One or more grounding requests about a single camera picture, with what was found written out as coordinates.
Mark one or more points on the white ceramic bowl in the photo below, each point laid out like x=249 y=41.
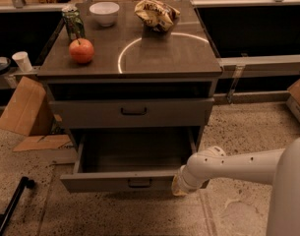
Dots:
x=105 y=13

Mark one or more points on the orange red apple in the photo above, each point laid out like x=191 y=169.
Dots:
x=81 y=50

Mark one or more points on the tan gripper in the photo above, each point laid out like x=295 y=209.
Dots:
x=185 y=181

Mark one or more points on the green soda can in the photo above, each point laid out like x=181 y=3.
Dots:
x=73 y=22

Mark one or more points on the cardboard box at right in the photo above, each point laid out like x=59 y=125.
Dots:
x=293 y=102

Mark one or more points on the brown cardboard box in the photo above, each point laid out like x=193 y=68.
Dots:
x=27 y=113

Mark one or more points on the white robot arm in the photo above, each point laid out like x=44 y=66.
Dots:
x=279 y=168

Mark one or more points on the yellow chip bag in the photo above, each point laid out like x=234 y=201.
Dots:
x=157 y=15

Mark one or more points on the dark round plate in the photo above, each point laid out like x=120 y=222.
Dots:
x=4 y=65

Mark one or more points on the black metal stand leg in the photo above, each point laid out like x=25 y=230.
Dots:
x=25 y=183

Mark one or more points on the grey drawer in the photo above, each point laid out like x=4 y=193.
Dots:
x=81 y=114
x=130 y=159

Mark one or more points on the grey drawer cabinet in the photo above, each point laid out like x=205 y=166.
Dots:
x=133 y=62

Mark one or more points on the flat cardboard sheet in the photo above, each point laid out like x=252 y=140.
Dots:
x=42 y=142

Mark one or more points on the white paper cup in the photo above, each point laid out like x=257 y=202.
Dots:
x=23 y=61

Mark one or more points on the grey top drawer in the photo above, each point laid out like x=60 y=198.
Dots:
x=81 y=114

